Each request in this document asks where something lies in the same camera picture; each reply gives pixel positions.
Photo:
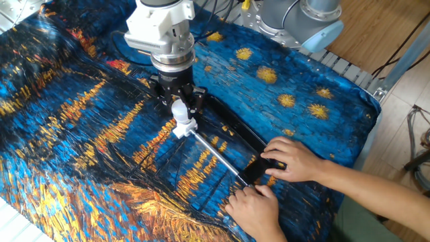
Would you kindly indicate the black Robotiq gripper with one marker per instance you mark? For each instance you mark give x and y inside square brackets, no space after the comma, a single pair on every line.
[175,82]

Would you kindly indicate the white lamp socket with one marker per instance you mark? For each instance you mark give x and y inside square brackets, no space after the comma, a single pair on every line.
[184,127]

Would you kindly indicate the black C-clamp with silver screw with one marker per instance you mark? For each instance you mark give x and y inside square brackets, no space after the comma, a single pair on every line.
[235,127]

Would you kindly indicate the person's right forearm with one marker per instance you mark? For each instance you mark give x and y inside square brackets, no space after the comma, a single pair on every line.
[376,195]

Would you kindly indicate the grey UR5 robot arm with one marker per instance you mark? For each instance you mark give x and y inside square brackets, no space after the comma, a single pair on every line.
[295,20]

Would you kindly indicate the person's left forearm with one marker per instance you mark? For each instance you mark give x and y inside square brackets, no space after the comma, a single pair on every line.
[273,235]

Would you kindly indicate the person's right hand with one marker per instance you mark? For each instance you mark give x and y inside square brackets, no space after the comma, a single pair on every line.
[299,161]

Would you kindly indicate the person's left hand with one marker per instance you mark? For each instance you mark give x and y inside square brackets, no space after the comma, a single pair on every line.
[255,210]

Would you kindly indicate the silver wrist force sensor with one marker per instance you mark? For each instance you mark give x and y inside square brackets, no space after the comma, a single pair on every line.
[173,55]

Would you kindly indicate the white vented wrist housing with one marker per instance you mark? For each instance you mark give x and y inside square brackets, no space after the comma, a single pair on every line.
[158,25]

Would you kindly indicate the starry night painting tablecloth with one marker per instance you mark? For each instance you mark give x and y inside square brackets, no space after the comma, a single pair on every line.
[268,84]

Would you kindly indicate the yellow plastic item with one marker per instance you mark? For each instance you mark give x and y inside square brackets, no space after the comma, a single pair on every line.
[246,4]

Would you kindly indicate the green trousers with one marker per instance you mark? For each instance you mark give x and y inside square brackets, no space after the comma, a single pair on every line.
[356,225]

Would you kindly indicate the aluminium frame bar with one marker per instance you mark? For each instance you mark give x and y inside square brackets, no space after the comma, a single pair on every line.
[403,60]

